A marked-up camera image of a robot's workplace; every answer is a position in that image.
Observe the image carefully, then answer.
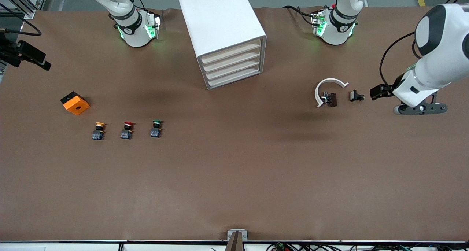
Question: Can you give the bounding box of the green push button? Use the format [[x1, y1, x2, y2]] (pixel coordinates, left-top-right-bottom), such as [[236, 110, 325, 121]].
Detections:
[[149, 120, 163, 138]]

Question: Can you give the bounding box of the orange black button box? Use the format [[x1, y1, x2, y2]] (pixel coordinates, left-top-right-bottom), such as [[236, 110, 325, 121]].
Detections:
[[60, 91, 90, 116]]

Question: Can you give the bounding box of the yellow push button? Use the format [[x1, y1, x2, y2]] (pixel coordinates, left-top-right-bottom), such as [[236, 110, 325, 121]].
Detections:
[[92, 122, 107, 140]]

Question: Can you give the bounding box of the red push button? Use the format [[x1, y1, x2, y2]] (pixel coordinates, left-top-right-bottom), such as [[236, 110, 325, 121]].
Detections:
[[120, 121, 134, 140]]

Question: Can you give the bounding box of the dark brown small component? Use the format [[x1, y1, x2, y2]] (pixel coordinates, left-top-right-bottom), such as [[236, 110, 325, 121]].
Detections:
[[321, 92, 337, 107]]

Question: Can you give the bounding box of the brown table mat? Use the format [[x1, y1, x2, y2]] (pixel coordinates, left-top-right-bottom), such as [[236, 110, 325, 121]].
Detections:
[[0, 6, 469, 243]]

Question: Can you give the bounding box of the white curved plastic ring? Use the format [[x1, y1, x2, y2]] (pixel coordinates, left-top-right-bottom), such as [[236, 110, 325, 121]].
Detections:
[[314, 78, 349, 108]]

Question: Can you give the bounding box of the aluminium frame profile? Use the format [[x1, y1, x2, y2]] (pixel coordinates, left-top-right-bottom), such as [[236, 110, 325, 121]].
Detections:
[[0, 0, 50, 20], [439, 0, 469, 16]]

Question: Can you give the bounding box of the tangled black cable bundle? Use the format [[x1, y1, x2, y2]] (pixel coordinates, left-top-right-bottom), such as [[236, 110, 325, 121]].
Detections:
[[266, 242, 469, 251]]

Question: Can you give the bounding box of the white table edge rail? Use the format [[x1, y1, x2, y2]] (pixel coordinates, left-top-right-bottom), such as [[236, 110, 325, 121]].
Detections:
[[0, 239, 469, 251]]

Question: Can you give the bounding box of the grey metal bracket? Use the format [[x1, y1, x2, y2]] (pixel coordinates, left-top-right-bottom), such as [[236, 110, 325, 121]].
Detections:
[[227, 229, 248, 241]]

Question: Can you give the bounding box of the brown upright post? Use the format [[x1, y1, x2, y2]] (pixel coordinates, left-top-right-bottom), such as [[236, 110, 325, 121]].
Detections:
[[224, 232, 244, 251]]

